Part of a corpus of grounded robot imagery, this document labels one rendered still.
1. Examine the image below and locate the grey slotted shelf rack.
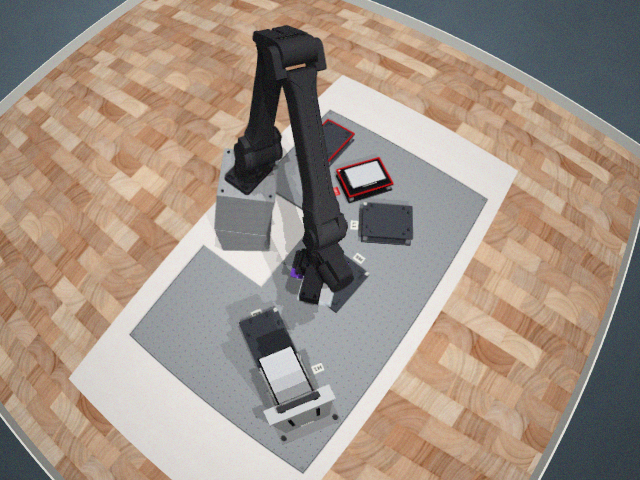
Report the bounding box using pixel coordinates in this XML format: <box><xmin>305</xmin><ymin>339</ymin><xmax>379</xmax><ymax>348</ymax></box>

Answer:
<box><xmin>259</xmin><ymin>353</ymin><xmax>333</xmax><ymax>433</ymax></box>

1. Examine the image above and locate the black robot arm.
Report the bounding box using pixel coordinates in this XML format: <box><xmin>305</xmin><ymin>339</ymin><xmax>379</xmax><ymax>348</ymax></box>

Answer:
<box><xmin>225</xmin><ymin>25</ymin><xmax>354</xmax><ymax>305</ymax></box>

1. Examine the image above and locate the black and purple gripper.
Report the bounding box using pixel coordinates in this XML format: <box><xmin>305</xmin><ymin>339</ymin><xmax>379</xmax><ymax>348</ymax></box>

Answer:
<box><xmin>290</xmin><ymin>248</ymin><xmax>319</xmax><ymax>279</ymax></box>

